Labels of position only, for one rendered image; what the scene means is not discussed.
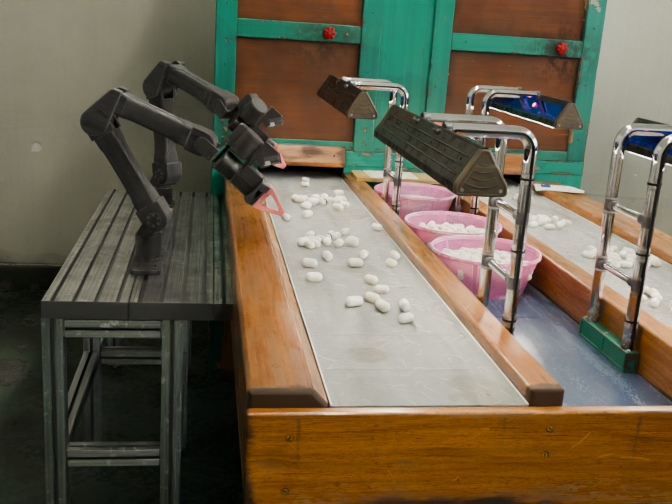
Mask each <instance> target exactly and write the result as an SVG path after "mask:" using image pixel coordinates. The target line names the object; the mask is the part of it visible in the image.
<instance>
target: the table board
mask: <svg viewBox="0 0 672 504"><path fill-rule="evenodd" d="M543 503H550V504H624V503H672V406H546V407H367V408H247V411H246V432H245V457H244V481H243V504H543Z"/></svg>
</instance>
